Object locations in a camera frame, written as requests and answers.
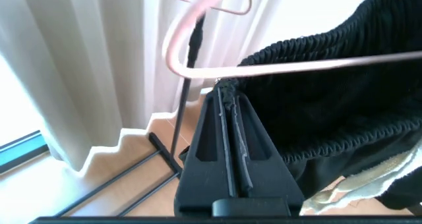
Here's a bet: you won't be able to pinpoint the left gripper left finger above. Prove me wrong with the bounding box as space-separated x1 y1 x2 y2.
174 88 237 217

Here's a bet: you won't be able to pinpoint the window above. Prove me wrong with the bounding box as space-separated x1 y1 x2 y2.
0 52 50 175

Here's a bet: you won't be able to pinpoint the beige curtain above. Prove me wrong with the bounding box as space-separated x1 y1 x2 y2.
0 0 383 172

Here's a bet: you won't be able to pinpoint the black shorts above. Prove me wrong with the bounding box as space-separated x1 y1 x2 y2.
214 0 422 217

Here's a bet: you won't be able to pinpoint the black clothes rack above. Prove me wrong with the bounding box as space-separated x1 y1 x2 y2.
54 0 212 217

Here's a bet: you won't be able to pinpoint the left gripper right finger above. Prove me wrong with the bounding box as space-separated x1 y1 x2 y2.
230 92 305 217

